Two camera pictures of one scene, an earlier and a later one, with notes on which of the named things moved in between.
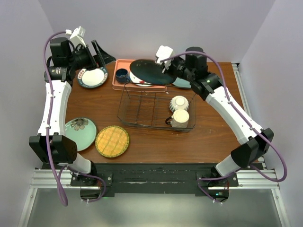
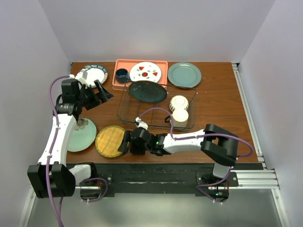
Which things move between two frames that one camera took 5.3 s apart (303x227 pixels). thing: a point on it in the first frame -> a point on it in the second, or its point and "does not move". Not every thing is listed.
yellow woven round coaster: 112,141 does not move
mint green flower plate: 83,131 does not move
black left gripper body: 83,59 -> 87,97
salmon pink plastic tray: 129,86 does not move
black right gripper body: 177,68 -> 136,148
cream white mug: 179,119 does not move
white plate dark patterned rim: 92,78 does not move
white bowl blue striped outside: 179,102 does not move
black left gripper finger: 107,57 -> 103,95
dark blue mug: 122,75 does not move
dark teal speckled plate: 149,71 -> 147,91
